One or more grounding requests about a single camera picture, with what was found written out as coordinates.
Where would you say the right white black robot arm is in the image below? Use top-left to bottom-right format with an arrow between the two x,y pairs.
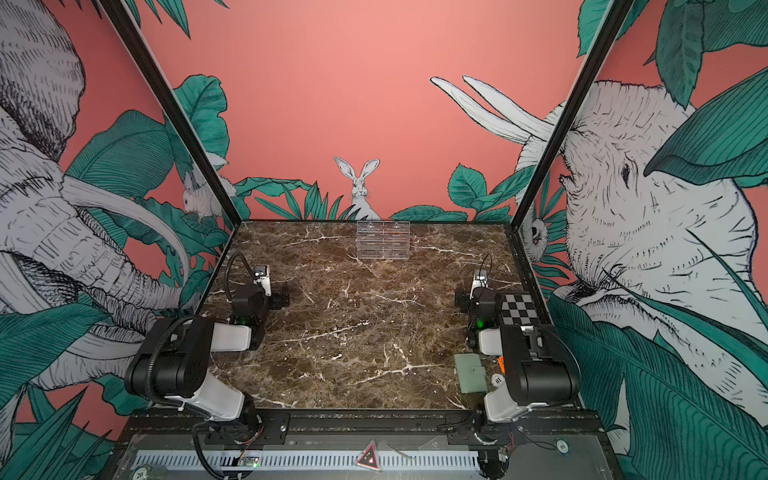
454,285 -> 581,424

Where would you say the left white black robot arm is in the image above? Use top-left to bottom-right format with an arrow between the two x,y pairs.
124,284 -> 290,442

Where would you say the black white checkerboard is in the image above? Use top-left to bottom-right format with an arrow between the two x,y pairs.
500,293 -> 540,326

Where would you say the small white round disc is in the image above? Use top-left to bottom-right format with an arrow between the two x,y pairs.
491,373 -> 505,387

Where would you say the clear plastic organizer box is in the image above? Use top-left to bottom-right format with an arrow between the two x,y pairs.
356,220 -> 411,260

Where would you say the red warning triangle sticker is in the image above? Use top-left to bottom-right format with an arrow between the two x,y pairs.
355,440 -> 381,471

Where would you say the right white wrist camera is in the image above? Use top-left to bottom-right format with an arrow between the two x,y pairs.
470,269 -> 489,298

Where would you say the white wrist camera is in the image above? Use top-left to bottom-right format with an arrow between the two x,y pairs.
470,269 -> 489,298
252,265 -> 272,297

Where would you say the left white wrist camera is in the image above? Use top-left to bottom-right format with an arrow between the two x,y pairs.
252,265 -> 272,297

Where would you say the black mounting rail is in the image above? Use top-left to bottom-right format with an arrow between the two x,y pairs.
122,409 -> 607,448

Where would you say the white slotted cable duct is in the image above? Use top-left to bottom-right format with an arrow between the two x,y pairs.
132,450 -> 479,472

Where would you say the left black frame post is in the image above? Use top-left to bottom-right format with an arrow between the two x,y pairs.
99,0 -> 242,229

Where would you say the black frame post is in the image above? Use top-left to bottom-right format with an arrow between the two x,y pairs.
511,0 -> 633,231
99,0 -> 242,229

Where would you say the right black frame post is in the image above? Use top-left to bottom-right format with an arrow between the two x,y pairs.
511,0 -> 633,231

